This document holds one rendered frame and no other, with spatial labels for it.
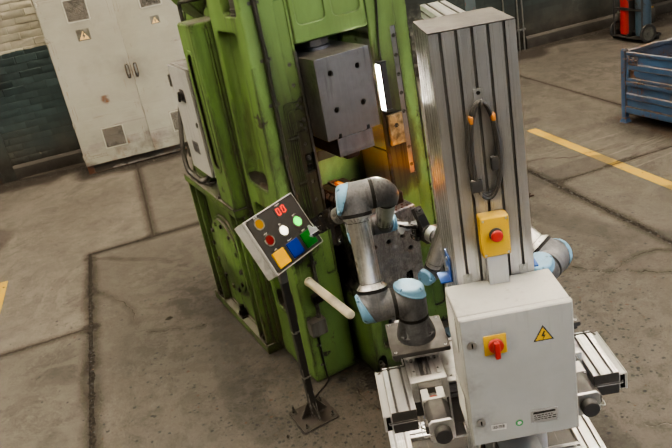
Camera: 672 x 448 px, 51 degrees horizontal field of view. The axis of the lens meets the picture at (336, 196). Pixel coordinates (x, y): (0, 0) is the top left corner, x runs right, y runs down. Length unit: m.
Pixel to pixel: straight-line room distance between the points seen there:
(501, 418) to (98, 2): 6.95
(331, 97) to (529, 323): 1.63
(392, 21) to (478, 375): 2.01
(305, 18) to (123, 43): 5.21
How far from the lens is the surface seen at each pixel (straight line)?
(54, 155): 9.39
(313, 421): 3.80
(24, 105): 9.27
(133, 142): 8.69
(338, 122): 3.41
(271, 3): 3.35
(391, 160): 3.78
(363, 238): 2.63
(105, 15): 8.44
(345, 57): 3.38
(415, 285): 2.69
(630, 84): 7.25
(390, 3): 3.66
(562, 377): 2.33
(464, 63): 2.05
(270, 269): 3.14
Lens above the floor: 2.40
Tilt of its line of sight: 22 degrees down
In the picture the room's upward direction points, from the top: 11 degrees counter-clockwise
